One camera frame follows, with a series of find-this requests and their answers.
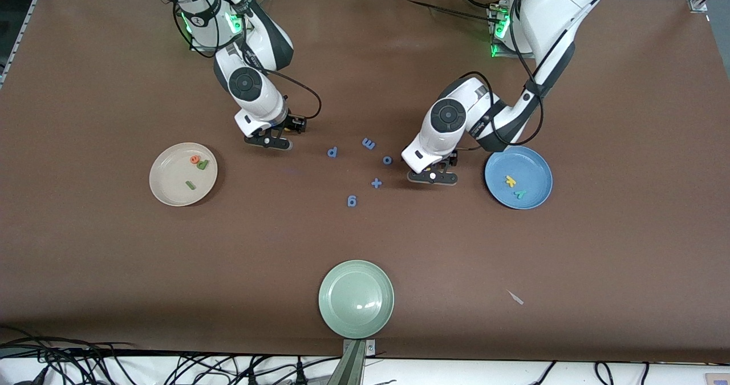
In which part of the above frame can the blue plate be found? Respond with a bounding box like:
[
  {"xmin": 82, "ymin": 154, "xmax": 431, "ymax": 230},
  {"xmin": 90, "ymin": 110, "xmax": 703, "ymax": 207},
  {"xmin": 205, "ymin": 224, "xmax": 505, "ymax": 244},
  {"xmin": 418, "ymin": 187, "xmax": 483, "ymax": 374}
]
[{"xmin": 484, "ymin": 145, "xmax": 553, "ymax": 210}]

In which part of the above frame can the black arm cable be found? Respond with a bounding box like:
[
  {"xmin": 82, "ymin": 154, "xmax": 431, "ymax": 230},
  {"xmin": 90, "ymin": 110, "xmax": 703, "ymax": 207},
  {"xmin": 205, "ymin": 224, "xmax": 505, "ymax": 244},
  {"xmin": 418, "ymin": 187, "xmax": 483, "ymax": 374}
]
[
  {"xmin": 456, "ymin": 0, "xmax": 571, "ymax": 152},
  {"xmin": 171, "ymin": 0, "xmax": 322, "ymax": 120}
]

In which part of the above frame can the black cable across table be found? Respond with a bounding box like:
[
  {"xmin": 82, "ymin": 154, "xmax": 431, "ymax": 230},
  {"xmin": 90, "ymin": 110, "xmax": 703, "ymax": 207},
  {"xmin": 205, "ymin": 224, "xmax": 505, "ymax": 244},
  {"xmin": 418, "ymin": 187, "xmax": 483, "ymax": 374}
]
[{"xmin": 399, "ymin": 0, "xmax": 502, "ymax": 23}]

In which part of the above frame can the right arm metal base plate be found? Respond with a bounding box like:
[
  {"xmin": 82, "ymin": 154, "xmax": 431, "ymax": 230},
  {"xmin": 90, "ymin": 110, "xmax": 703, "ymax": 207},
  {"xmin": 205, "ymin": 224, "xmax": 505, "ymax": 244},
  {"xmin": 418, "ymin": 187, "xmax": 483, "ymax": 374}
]
[{"xmin": 190, "ymin": 9, "xmax": 229, "ymax": 52}]

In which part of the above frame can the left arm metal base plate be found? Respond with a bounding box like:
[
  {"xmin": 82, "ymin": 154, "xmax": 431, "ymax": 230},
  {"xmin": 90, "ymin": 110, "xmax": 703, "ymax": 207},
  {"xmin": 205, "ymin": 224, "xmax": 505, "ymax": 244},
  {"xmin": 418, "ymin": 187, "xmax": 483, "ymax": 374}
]
[{"xmin": 488, "ymin": 3, "xmax": 534, "ymax": 59}]

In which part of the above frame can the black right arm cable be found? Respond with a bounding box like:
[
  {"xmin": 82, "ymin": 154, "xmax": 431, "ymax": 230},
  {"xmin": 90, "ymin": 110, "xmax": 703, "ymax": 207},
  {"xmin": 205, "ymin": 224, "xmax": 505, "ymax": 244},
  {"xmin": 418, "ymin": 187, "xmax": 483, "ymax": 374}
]
[{"xmin": 171, "ymin": 0, "xmax": 322, "ymax": 120}]

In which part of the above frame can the pale green plate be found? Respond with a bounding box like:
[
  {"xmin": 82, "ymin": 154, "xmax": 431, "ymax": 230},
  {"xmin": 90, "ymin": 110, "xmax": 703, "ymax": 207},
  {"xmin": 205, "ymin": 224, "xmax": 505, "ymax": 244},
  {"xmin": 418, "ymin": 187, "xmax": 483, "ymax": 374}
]
[{"xmin": 318, "ymin": 260, "xmax": 395, "ymax": 339}]

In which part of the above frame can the metal camera stand bracket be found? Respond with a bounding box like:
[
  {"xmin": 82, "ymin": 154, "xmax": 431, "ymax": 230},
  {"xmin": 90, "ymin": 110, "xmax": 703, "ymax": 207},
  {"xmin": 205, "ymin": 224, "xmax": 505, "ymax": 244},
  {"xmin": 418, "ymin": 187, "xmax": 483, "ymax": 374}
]
[{"xmin": 342, "ymin": 339, "xmax": 376, "ymax": 385}]

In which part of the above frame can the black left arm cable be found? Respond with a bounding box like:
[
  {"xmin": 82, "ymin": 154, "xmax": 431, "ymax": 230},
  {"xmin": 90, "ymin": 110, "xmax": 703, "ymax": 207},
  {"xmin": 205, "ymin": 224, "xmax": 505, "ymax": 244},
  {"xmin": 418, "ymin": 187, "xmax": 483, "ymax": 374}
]
[{"xmin": 456, "ymin": 0, "xmax": 571, "ymax": 152}]

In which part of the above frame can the beige brown plate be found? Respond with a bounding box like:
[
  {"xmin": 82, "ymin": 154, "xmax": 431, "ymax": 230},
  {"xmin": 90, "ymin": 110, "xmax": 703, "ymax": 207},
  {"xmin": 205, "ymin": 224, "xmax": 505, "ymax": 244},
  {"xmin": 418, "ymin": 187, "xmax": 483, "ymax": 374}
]
[{"xmin": 149, "ymin": 142, "xmax": 218, "ymax": 207}]

